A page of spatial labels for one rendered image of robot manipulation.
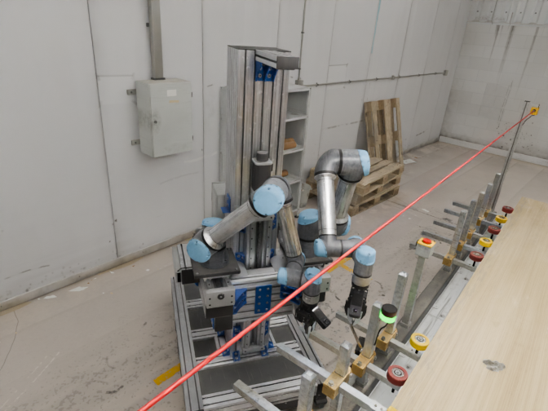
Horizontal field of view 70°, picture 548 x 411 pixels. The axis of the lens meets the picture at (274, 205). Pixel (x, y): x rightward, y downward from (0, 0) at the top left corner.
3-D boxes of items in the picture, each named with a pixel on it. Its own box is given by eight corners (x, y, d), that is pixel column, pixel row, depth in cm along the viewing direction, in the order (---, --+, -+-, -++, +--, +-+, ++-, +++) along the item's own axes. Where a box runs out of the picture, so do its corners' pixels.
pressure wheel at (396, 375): (379, 392, 162) (384, 372, 157) (387, 380, 167) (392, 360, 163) (398, 404, 157) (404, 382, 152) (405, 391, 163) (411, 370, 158)
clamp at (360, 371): (350, 372, 167) (351, 363, 165) (364, 354, 177) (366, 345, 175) (362, 379, 164) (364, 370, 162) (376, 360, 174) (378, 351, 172)
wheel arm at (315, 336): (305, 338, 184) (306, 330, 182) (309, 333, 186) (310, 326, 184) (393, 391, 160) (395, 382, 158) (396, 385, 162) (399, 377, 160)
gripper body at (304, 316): (303, 311, 187) (306, 291, 182) (318, 320, 183) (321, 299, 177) (293, 320, 182) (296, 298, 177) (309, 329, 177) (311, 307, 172)
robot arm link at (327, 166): (314, 143, 171) (317, 254, 157) (338, 143, 172) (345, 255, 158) (309, 153, 182) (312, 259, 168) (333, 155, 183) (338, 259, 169)
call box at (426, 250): (413, 255, 195) (417, 241, 192) (418, 249, 200) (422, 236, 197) (427, 260, 191) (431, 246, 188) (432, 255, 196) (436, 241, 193)
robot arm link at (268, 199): (209, 253, 190) (295, 192, 166) (196, 270, 176) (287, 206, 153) (192, 234, 188) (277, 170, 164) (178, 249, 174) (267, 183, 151)
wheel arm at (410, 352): (334, 318, 202) (335, 311, 201) (338, 315, 205) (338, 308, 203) (417, 363, 178) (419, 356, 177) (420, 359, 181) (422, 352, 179)
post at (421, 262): (399, 324, 214) (417, 254, 195) (403, 320, 217) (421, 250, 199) (407, 329, 211) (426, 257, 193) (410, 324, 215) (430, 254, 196)
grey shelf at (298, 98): (218, 226, 450) (219, 86, 385) (272, 205, 511) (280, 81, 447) (245, 241, 423) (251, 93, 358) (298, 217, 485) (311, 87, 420)
